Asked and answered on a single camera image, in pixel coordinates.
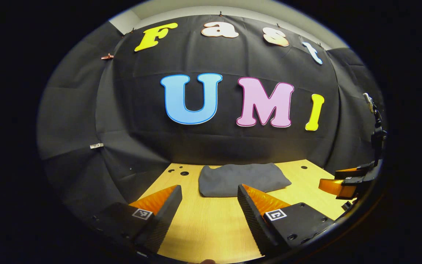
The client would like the black backdrop cloth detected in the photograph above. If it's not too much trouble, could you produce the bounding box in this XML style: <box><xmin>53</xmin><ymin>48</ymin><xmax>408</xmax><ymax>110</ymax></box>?
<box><xmin>37</xmin><ymin>15</ymin><xmax>385</xmax><ymax>225</ymax></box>

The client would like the grey long-sleeved shirt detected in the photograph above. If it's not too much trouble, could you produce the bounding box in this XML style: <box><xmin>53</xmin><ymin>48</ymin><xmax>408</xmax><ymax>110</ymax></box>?
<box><xmin>198</xmin><ymin>163</ymin><xmax>292</xmax><ymax>198</ymax></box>

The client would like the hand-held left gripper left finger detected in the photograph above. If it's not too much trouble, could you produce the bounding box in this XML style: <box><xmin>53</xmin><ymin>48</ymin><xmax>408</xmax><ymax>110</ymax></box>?
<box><xmin>90</xmin><ymin>184</ymin><xmax>183</xmax><ymax>255</ymax></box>

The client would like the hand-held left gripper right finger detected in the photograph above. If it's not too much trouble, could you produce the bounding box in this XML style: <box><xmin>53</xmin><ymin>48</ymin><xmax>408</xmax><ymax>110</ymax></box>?
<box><xmin>237</xmin><ymin>184</ymin><xmax>338</xmax><ymax>258</ymax></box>

